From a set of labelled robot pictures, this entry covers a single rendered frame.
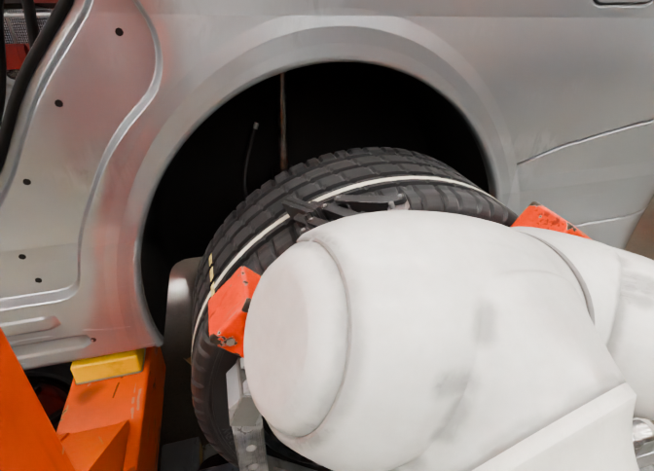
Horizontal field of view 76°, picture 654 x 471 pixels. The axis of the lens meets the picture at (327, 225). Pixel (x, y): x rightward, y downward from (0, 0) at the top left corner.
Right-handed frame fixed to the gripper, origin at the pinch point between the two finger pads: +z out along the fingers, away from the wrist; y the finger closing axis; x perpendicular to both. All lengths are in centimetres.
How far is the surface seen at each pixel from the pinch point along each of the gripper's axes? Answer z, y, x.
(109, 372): 46, -40, -25
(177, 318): 146, -27, -88
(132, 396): 39, -39, -29
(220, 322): -3.7, -17.0, -0.9
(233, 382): 0.5, -20.9, -12.4
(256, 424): -2.4, -22.4, -17.9
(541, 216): -18.4, 22.0, -14.3
